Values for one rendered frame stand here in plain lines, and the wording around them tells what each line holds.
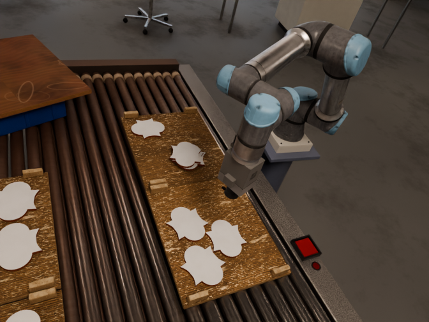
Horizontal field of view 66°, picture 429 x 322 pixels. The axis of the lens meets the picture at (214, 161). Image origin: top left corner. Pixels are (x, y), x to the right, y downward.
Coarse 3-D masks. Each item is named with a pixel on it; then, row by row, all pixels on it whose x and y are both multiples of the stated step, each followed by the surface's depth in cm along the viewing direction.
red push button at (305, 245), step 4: (300, 240) 112; (304, 240) 112; (308, 240) 113; (296, 244) 110; (300, 244) 111; (304, 244) 111; (308, 244) 111; (312, 244) 112; (300, 248) 110; (304, 248) 110; (308, 248) 110; (312, 248) 111; (304, 252) 109; (308, 252) 109; (312, 252) 109; (316, 252) 110; (304, 256) 108
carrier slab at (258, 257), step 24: (168, 192) 114; (192, 192) 116; (216, 192) 119; (168, 216) 107; (216, 216) 111; (240, 216) 113; (168, 240) 101; (264, 240) 108; (240, 264) 100; (264, 264) 101; (192, 288) 91; (216, 288) 93; (240, 288) 94
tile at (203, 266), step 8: (192, 248) 99; (200, 248) 100; (208, 248) 100; (184, 256) 97; (192, 256) 97; (200, 256) 98; (208, 256) 98; (184, 264) 95; (192, 264) 95; (200, 264) 96; (208, 264) 96; (216, 264) 97; (192, 272) 94; (200, 272) 94; (208, 272) 95; (216, 272) 95; (200, 280) 92; (208, 280) 93; (216, 280) 93
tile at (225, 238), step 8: (216, 224) 107; (224, 224) 108; (208, 232) 105; (216, 232) 105; (224, 232) 106; (232, 232) 106; (216, 240) 103; (224, 240) 104; (232, 240) 104; (240, 240) 105; (216, 248) 101; (224, 248) 102; (232, 248) 102; (240, 248) 103; (232, 256) 100
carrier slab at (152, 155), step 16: (176, 112) 148; (128, 128) 134; (176, 128) 140; (192, 128) 142; (208, 128) 144; (144, 144) 129; (160, 144) 131; (176, 144) 133; (208, 144) 137; (144, 160) 123; (160, 160) 124; (208, 160) 130; (144, 176) 117; (160, 176) 119; (176, 176) 120; (192, 176) 122; (208, 176) 123
